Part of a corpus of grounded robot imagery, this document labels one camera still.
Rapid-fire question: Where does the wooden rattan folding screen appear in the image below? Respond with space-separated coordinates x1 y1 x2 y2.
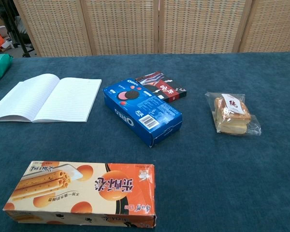
13 0 290 58

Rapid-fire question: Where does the blue Oreo cookie box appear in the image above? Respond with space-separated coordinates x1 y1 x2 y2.
102 78 184 148

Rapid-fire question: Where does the orange egg roll box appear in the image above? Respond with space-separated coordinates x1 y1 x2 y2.
3 160 158 229

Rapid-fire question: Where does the dark blue table cloth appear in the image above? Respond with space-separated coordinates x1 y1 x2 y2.
0 50 290 232

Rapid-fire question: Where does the black tripod stand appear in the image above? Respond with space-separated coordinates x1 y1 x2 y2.
0 0 36 58

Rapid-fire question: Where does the black and red snack box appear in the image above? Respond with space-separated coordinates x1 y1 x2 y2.
135 71 188 103

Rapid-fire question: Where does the bread in clear plastic bag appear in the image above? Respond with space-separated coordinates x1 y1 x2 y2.
205 92 262 136

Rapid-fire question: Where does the white lined paper notebook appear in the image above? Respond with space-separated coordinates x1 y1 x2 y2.
0 73 102 123

